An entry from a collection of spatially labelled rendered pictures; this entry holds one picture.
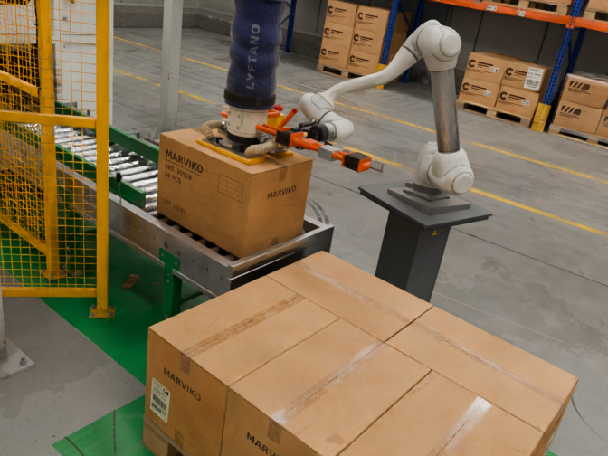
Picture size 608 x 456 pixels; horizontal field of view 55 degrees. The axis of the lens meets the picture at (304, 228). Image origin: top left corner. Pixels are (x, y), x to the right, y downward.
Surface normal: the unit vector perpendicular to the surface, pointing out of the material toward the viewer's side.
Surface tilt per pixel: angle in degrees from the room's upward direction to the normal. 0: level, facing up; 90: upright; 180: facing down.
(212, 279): 90
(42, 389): 0
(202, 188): 90
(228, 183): 90
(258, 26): 78
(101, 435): 0
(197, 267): 90
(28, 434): 0
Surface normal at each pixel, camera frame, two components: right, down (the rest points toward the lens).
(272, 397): 0.15, -0.90
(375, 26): -0.54, 0.31
